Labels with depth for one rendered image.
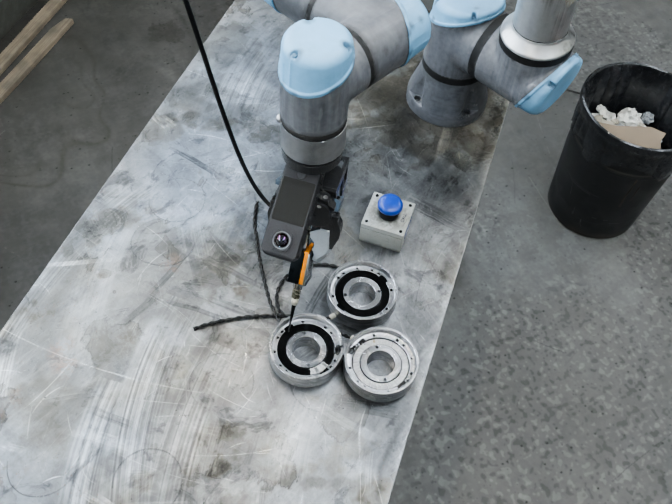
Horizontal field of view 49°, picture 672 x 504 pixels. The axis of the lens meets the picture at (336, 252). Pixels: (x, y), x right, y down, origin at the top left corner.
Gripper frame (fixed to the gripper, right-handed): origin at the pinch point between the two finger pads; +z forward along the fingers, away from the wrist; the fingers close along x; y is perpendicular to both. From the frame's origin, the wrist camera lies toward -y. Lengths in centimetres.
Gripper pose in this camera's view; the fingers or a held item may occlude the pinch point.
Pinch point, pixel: (303, 256)
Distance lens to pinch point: 101.3
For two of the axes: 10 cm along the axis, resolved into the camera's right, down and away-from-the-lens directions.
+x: -9.6, -2.6, 1.2
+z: -0.6, 5.7, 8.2
